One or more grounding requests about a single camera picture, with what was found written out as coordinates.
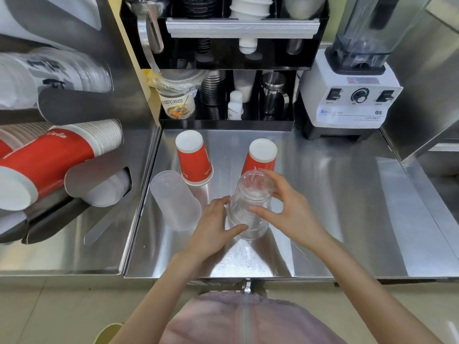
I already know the person's right hand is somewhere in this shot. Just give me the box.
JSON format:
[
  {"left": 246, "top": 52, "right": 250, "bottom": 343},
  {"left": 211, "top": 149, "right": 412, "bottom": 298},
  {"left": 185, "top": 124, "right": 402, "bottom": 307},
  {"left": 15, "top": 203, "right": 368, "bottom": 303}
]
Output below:
[{"left": 249, "top": 170, "right": 326, "bottom": 250}]

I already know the person's left hand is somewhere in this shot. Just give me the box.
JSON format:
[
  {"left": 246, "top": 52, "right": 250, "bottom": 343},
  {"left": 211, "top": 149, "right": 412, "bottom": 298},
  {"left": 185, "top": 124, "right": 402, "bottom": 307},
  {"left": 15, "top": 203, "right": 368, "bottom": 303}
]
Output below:
[{"left": 178, "top": 196, "right": 249, "bottom": 264}]

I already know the clear plastic cup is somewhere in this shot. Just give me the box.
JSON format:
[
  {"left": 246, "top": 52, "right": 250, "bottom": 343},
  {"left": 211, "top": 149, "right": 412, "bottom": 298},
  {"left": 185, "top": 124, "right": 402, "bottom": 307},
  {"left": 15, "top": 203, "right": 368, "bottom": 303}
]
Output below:
[{"left": 226, "top": 170, "right": 275, "bottom": 241}]

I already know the person's right forearm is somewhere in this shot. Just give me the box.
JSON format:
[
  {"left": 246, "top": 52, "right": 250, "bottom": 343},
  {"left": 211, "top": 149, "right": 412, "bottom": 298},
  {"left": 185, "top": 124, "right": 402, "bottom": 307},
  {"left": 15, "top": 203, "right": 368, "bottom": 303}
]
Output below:
[{"left": 305, "top": 233, "right": 443, "bottom": 344}]

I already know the person's left forearm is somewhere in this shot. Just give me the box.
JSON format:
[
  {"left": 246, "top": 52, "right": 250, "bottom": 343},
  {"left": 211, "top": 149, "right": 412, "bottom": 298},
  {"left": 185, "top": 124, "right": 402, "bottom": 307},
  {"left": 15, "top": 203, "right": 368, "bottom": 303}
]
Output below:
[{"left": 109, "top": 251, "right": 216, "bottom": 344}]

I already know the red paper cup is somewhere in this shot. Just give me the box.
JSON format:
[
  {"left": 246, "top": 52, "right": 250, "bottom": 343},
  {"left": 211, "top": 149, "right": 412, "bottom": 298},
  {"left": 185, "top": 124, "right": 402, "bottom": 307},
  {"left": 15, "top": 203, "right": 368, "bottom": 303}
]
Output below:
[
  {"left": 241, "top": 138, "right": 278, "bottom": 177},
  {"left": 175, "top": 130, "right": 214, "bottom": 187}
]

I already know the frosted plastic cup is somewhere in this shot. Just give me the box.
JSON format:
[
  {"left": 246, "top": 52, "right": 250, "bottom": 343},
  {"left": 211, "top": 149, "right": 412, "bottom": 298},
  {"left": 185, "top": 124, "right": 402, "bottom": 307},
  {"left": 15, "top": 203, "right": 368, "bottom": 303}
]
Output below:
[{"left": 150, "top": 171, "right": 202, "bottom": 232}]

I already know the pink garment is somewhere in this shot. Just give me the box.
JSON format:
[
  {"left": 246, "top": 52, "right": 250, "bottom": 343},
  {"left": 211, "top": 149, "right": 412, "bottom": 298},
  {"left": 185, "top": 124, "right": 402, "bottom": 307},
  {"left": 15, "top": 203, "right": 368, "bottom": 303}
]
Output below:
[{"left": 159, "top": 291, "right": 347, "bottom": 344}]

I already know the small white bottle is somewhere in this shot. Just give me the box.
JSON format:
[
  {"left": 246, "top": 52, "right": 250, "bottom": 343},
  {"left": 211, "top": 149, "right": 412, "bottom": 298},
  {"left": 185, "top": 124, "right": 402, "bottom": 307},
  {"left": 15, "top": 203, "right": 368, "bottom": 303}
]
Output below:
[{"left": 228, "top": 90, "right": 245, "bottom": 121}]

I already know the translucent plastic tumbler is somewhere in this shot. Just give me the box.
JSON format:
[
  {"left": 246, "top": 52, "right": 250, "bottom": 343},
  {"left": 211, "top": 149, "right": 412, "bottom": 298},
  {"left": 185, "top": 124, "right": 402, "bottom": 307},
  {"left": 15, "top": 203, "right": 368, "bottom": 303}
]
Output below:
[{"left": 233, "top": 70, "right": 257, "bottom": 103}]

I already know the stack of steel cups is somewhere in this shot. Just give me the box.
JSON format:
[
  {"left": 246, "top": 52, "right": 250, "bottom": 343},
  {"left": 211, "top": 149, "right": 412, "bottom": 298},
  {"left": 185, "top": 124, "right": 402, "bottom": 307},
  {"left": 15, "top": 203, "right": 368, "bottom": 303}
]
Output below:
[{"left": 199, "top": 70, "right": 226, "bottom": 106}]

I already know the stack of white plastic cups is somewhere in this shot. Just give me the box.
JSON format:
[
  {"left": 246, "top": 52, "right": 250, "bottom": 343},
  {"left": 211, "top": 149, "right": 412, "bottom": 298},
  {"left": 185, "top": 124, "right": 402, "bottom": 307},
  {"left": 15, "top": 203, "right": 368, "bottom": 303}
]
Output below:
[{"left": 82, "top": 169, "right": 132, "bottom": 207}]

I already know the stack of printed plastic cups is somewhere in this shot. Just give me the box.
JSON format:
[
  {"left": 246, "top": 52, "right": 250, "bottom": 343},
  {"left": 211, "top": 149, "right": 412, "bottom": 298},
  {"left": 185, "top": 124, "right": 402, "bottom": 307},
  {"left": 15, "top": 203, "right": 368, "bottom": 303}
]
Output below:
[{"left": 155, "top": 70, "right": 207, "bottom": 121}]

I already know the white blender base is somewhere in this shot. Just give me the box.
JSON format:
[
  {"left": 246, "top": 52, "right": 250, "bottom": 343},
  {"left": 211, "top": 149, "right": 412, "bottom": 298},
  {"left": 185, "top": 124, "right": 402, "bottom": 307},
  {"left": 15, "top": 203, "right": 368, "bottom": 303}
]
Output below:
[{"left": 295, "top": 46, "right": 404, "bottom": 141}]

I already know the black shelf rack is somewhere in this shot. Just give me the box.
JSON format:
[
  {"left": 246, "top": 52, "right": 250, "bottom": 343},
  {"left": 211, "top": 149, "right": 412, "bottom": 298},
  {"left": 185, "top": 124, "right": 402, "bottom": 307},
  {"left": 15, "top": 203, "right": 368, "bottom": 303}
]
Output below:
[{"left": 120, "top": 0, "right": 330, "bottom": 132}]

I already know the yellow bin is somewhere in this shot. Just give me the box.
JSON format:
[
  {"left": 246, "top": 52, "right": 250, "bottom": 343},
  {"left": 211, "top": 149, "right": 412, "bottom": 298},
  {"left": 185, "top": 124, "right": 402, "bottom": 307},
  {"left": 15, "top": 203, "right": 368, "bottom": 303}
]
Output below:
[{"left": 94, "top": 322, "right": 125, "bottom": 344}]

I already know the stainless steel cup dispenser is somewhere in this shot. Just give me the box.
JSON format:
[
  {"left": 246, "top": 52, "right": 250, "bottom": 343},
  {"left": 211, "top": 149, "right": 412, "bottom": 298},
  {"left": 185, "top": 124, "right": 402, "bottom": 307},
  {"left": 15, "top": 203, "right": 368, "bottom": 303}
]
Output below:
[{"left": 0, "top": 0, "right": 163, "bottom": 276}]

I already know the stainless steel machine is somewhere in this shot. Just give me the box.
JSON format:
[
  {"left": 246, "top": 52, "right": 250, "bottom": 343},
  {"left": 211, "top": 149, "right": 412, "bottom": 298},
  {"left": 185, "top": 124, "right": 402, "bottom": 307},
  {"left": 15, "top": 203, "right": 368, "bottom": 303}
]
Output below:
[{"left": 380, "top": 0, "right": 459, "bottom": 165}]

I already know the stack of red paper cups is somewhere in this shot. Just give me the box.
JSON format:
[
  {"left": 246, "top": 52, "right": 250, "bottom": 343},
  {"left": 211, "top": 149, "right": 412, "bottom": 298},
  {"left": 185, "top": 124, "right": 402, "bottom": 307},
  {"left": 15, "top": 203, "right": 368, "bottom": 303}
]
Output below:
[{"left": 0, "top": 119, "right": 124, "bottom": 212}]

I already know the stack of white bowls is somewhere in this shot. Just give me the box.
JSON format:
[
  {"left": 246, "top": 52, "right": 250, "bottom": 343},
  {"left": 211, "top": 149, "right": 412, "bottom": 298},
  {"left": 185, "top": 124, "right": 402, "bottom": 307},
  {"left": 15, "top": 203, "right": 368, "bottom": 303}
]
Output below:
[{"left": 229, "top": 0, "right": 275, "bottom": 20}]

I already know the white plastic container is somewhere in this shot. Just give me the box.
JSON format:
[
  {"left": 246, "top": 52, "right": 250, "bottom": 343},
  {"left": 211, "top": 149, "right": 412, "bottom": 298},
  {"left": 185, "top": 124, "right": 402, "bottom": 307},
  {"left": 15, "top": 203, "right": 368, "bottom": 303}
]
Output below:
[{"left": 283, "top": 0, "right": 328, "bottom": 20}]

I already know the clear blender jar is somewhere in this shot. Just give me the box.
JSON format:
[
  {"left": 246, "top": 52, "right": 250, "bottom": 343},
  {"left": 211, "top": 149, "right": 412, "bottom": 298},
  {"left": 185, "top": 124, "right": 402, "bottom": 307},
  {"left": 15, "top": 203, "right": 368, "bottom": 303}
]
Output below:
[{"left": 328, "top": 0, "right": 435, "bottom": 75}]

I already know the stack of black lids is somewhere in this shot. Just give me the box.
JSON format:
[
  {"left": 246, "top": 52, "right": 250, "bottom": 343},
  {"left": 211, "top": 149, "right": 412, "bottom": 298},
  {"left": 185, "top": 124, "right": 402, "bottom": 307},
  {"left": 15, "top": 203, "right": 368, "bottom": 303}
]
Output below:
[{"left": 181, "top": 0, "right": 225, "bottom": 19}]

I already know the stack of white printed cups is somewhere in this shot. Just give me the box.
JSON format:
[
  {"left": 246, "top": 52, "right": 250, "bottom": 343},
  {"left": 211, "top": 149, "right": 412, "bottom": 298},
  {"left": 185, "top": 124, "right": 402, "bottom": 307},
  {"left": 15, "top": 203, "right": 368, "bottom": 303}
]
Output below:
[{"left": 0, "top": 46, "right": 114, "bottom": 111}]

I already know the steel mug with handle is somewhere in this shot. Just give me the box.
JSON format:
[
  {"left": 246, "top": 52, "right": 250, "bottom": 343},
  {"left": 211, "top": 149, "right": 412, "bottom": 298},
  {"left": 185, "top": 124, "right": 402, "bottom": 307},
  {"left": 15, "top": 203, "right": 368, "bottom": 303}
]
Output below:
[{"left": 260, "top": 72, "right": 290, "bottom": 117}]

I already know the steel pitcher with handle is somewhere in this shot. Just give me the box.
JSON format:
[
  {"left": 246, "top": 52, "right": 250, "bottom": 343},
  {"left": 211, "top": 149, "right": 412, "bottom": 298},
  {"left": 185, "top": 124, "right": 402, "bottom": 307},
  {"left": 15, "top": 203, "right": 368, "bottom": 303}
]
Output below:
[{"left": 122, "top": 0, "right": 170, "bottom": 73}]

